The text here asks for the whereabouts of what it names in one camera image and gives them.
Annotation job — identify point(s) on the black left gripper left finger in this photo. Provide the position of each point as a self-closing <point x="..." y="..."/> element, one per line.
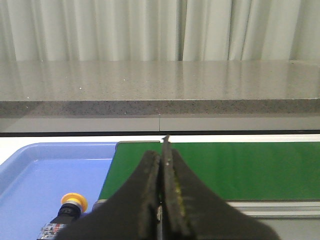
<point x="129" y="214"/>

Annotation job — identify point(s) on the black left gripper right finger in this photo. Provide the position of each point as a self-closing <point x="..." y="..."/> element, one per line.
<point x="194" y="212"/>

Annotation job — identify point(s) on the yellow push button switch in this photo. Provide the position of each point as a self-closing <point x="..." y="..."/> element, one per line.
<point x="73" y="205"/>

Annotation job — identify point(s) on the green conveyor belt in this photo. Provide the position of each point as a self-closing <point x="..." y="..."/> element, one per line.
<point x="266" y="180"/>

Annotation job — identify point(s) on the blue plastic tray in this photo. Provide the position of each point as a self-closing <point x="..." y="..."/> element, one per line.
<point x="34" y="179"/>

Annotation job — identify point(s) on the grey stone counter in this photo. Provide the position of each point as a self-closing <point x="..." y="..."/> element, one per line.
<point x="67" y="97"/>

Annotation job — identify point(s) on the white pleated curtain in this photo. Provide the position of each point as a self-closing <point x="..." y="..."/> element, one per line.
<point x="171" y="30"/>

